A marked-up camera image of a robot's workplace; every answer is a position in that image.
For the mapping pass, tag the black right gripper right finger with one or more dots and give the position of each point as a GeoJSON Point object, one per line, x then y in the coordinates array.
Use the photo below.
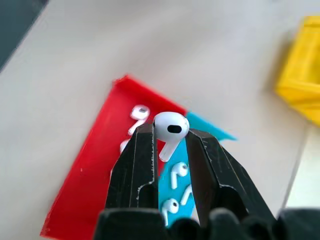
{"type": "Point", "coordinates": [215, 175]}

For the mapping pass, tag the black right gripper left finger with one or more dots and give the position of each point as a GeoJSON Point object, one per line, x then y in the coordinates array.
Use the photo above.
{"type": "Point", "coordinates": [132, 175]}

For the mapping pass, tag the yellow plastic bin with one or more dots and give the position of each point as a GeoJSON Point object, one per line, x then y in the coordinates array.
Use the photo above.
{"type": "Point", "coordinates": [301, 70]}

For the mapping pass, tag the red plastic tray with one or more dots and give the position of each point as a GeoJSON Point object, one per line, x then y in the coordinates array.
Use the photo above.
{"type": "Point", "coordinates": [100, 160]}

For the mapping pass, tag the blue plastic tray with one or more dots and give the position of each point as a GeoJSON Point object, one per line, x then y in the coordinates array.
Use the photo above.
{"type": "Point", "coordinates": [175, 180]}

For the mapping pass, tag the white earbud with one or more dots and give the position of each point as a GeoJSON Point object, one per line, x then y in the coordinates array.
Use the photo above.
{"type": "Point", "coordinates": [123, 146]}
{"type": "Point", "coordinates": [170, 132]}
{"type": "Point", "coordinates": [138, 117]}
{"type": "Point", "coordinates": [186, 195]}
{"type": "Point", "coordinates": [169, 207]}
{"type": "Point", "coordinates": [178, 173]}

